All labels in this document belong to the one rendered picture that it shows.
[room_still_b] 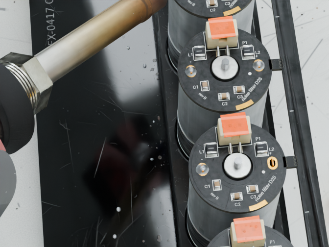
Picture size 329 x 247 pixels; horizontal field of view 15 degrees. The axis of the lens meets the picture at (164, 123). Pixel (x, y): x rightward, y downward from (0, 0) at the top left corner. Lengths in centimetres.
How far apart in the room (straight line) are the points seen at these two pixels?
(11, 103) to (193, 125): 7
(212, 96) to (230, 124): 1
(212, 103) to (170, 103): 5
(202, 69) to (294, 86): 2
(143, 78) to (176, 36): 3
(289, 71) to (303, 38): 8
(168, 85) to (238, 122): 6
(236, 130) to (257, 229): 3
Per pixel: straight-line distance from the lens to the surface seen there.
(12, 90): 28
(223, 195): 32
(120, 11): 32
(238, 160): 32
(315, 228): 32
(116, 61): 39
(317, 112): 40
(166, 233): 37
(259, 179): 32
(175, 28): 36
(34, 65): 29
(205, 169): 32
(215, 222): 33
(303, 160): 32
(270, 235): 31
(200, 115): 33
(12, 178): 18
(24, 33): 41
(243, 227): 31
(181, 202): 36
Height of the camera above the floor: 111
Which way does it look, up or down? 66 degrees down
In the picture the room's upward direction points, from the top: straight up
